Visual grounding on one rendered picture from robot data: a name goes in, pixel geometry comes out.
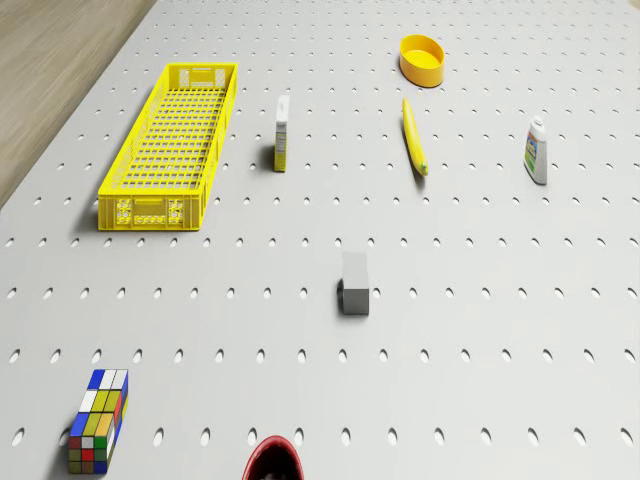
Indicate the grey cube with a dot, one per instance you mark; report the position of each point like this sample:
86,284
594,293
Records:
356,287

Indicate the banana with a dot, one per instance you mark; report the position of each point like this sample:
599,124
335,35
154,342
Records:
414,137

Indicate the yellow basket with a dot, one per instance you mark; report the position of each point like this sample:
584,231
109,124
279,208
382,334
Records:
165,145

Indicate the yellow bowl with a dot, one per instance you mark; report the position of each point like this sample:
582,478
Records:
422,62

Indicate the small white bottle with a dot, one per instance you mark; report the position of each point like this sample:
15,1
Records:
536,155

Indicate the puzzle cube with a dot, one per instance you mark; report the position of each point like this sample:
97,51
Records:
100,425

